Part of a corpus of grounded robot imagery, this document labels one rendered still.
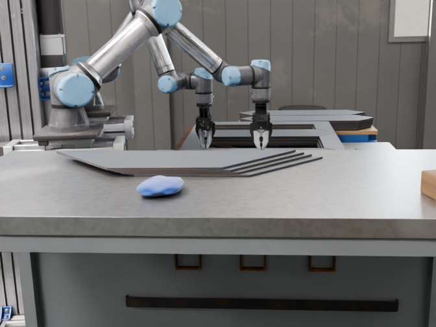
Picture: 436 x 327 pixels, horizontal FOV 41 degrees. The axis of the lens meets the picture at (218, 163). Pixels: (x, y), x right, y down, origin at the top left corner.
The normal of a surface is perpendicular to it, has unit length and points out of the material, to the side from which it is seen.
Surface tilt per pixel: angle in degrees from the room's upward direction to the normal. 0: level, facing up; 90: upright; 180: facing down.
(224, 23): 90
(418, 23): 90
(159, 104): 90
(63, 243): 90
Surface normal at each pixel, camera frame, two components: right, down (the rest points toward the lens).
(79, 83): 0.32, 0.30
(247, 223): -0.07, 0.24
